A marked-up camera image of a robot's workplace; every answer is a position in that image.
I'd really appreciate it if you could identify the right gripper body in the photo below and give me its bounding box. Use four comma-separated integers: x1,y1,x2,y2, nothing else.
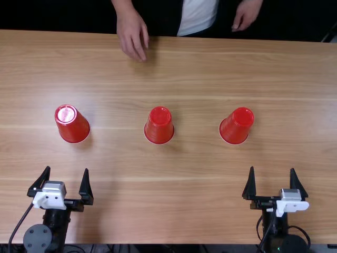
249,196,280,211

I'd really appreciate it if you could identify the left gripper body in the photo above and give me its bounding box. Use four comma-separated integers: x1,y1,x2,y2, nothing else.
43,197,85,220

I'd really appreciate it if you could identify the red cup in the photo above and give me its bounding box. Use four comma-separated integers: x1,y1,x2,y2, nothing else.
54,104,91,144
143,106,175,145
219,106,255,145

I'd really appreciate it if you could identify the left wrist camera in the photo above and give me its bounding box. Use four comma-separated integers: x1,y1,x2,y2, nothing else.
32,180,67,211

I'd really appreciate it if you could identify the black cable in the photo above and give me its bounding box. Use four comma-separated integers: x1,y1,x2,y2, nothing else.
256,205,279,253
7,202,35,253

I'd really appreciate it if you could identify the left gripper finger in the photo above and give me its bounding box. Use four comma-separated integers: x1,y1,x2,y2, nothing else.
78,168,94,206
27,166,51,197

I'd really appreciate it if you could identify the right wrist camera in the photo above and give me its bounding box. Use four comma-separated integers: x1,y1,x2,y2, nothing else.
265,188,310,218

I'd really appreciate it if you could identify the person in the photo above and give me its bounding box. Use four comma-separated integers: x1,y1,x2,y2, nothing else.
110,0,264,63

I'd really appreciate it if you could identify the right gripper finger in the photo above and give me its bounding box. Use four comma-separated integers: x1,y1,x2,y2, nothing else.
289,168,309,199
242,166,257,201

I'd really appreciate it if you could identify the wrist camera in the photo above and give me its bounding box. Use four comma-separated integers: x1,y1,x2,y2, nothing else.
265,188,310,218
32,180,67,211

